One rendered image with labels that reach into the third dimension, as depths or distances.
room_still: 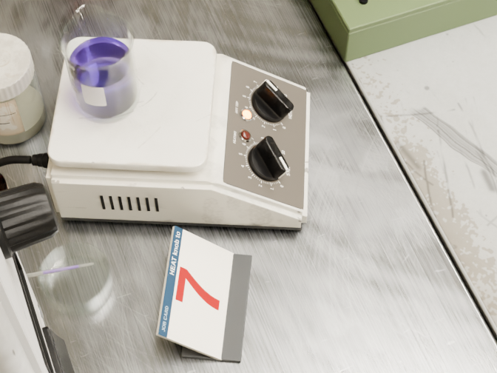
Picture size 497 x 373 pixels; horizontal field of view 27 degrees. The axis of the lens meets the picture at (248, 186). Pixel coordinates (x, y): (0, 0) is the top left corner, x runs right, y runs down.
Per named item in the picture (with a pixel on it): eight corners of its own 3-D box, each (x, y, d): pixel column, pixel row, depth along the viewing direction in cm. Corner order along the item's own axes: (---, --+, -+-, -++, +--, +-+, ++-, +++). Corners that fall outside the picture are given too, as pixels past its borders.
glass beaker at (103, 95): (151, 119, 79) (141, 52, 72) (81, 137, 78) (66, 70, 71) (131, 60, 82) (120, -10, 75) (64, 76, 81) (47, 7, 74)
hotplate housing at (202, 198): (308, 104, 90) (313, 45, 83) (305, 236, 83) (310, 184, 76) (55, 94, 91) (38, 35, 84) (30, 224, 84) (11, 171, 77)
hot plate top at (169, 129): (217, 48, 83) (217, 41, 82) (207, 174, 77) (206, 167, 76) (69, 42, 83) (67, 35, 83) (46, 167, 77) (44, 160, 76)
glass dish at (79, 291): (55, 328, 79) (50, 316, 77) (33, 269, 82) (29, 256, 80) (123, 302, 80) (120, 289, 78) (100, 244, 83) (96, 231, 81)
